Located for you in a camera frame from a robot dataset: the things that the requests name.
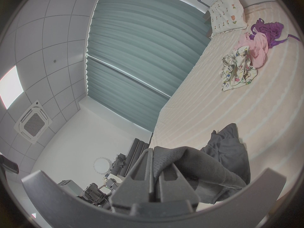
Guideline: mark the purple garment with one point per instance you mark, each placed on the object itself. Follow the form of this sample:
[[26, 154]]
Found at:
[[270, 30]]

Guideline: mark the dark garment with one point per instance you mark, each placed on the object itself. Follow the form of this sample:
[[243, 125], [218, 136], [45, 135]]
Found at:
[[120, 160]]

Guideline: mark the black T-shirt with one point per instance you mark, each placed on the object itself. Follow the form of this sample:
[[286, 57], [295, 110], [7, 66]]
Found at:
[[209, 165]]

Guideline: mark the round white mirror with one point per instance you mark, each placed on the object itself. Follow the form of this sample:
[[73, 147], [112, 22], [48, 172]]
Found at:
[[102, 165]]

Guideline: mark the grey bedside table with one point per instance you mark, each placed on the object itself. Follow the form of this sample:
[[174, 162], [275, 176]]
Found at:
[[208, 25]]

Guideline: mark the pink garment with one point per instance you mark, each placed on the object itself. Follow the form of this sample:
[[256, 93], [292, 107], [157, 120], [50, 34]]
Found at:
[[258, 49]]

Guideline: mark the bed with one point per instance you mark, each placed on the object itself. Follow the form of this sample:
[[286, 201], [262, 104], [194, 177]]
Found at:
[[225, 117]]

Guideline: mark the ceiling light panel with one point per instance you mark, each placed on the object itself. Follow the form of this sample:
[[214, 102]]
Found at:
[[10, 87]]

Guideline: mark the blue-green curtain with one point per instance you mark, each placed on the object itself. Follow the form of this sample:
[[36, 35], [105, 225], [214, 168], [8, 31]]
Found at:
[[142, 27], [123, 91]]

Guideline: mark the white printed garment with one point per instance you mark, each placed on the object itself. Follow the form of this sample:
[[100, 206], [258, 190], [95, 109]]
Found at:
[[237, 72]]

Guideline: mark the ceiling air conditioner vent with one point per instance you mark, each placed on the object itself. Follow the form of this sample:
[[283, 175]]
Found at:
[[35, 122]]

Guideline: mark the white printed pillow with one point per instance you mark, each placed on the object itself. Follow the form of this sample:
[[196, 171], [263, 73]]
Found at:
[[226, 11]]

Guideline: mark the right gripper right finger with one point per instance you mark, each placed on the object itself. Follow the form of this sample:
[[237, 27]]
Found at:
[[175, 191]]

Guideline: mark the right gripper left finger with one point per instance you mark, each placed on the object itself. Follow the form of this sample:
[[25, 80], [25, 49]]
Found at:
[[137, 186]]

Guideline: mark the black chest of drawers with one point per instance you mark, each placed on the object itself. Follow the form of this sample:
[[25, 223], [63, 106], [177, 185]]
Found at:
[[133, 155]]

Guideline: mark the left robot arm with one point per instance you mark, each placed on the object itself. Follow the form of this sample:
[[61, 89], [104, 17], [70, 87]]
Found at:
[[93, 191]]

